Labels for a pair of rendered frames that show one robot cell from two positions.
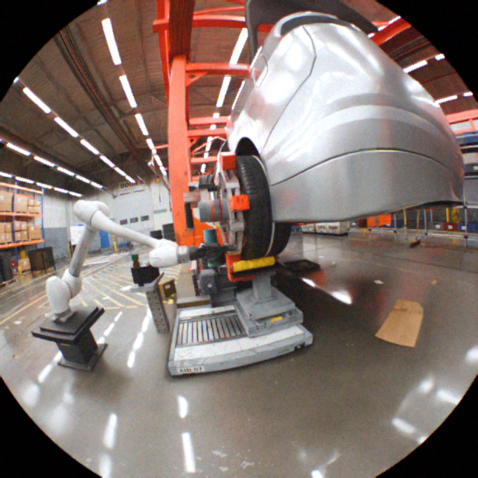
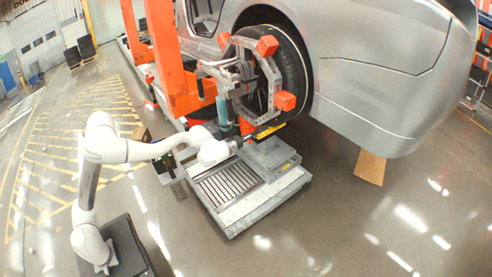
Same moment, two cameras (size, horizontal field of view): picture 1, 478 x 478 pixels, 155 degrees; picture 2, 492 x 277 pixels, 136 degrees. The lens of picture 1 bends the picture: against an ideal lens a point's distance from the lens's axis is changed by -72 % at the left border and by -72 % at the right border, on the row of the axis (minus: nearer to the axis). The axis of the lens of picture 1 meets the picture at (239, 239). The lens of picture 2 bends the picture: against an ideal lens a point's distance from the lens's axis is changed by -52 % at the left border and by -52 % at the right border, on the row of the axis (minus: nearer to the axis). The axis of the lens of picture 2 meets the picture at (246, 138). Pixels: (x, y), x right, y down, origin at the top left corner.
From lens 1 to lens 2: 81 cm
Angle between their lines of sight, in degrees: 40
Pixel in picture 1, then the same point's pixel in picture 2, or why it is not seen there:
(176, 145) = not seen: outside the picture
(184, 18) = not seen: outside the picture
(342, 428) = (352, 243)
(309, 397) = (326, 223)
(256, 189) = (298, 86)
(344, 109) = (414, 117)
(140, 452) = not seen: outside the picture
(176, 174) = (161, 26)
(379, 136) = (419, 133)
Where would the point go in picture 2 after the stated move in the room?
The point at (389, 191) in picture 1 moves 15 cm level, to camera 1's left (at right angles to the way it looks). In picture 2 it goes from (406, 151) to (390, 164)
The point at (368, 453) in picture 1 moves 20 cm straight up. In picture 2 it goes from (373, 259) to (386, 248)
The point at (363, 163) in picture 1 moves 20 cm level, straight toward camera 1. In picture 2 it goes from (403, 142) to (415, 177)
